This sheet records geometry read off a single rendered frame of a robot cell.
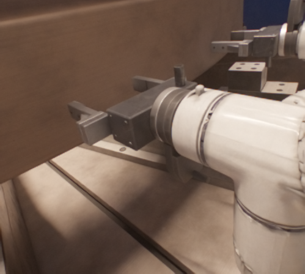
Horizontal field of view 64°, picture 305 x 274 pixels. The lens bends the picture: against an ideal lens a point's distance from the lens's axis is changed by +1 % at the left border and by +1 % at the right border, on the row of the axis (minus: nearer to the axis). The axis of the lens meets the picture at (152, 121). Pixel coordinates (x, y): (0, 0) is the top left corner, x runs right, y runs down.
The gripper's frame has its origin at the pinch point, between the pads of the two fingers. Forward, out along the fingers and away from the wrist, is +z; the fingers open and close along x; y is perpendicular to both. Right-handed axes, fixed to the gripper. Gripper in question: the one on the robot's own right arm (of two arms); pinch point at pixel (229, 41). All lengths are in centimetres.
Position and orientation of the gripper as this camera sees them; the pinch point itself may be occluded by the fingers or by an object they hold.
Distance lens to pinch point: 74.7
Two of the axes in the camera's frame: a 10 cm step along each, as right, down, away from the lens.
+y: 1.4, 8.8, 4.6
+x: 5.9, -4.5, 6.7
